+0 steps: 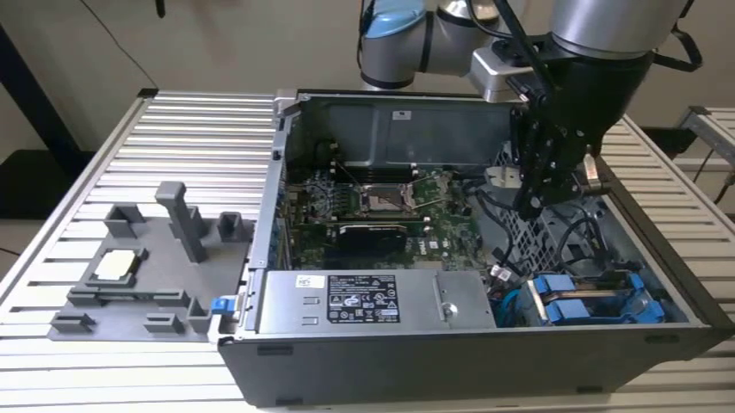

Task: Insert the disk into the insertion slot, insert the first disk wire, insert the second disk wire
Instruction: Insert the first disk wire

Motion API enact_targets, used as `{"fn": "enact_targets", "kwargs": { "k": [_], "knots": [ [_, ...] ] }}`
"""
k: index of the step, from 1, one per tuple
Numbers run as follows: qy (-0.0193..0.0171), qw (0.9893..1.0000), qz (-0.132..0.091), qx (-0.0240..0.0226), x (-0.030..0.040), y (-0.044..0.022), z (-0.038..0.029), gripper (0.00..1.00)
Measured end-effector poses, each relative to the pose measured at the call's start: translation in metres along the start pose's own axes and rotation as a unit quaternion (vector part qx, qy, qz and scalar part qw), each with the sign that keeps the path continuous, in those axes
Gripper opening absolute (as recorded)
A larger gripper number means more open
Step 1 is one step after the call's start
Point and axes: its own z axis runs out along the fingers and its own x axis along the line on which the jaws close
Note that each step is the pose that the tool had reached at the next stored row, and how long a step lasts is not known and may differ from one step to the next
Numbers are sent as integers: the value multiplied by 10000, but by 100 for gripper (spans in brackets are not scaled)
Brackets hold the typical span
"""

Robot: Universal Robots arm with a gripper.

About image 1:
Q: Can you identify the black disk wire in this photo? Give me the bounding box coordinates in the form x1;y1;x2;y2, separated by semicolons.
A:
474;188;522;268

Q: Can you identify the blue disk carrier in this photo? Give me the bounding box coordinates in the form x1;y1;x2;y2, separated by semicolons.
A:
526;269;668;329

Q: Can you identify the metal disk bay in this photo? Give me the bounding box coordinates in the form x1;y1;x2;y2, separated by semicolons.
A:
487;145;690;330

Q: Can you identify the metal socket cover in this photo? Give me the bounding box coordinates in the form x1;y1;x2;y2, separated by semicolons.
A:
408;170;456;204

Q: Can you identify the green motherboard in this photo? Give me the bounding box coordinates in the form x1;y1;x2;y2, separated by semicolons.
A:
284;165;491;273

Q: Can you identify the CPU socket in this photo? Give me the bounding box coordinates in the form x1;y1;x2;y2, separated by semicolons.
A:
358;182;416;215

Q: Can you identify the thin metal locking lever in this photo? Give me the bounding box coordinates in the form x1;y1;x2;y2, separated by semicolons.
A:
331;157;368;194

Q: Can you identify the black graphics card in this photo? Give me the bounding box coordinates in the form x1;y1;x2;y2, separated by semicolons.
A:
331;220;412;256

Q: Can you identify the silver power supply unit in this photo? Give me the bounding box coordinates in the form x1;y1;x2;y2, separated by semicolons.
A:
255;269;498;336

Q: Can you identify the open grey PC case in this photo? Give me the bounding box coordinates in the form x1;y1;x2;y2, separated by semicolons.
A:
216;88;735;408

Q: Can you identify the grey parts rack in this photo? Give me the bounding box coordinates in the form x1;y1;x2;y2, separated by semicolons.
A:
48;180;258;343

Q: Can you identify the CPU plate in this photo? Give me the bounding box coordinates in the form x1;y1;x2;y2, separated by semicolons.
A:
94;250;140;279

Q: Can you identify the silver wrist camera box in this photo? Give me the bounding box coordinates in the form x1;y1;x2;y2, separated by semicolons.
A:
470;40;544;104

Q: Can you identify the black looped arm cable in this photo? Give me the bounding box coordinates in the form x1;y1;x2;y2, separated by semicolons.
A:
652;0;706;73

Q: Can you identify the aluminium frame table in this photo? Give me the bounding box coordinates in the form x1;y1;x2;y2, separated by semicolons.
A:
679;105;735;174

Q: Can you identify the dark thin wire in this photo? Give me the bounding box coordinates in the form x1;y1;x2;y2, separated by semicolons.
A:
554;213;620;276

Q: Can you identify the blue wire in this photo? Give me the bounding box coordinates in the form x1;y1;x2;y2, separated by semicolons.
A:
494;287;524;324

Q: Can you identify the thin black wall cable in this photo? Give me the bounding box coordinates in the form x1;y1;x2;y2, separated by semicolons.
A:
79;0;158;92

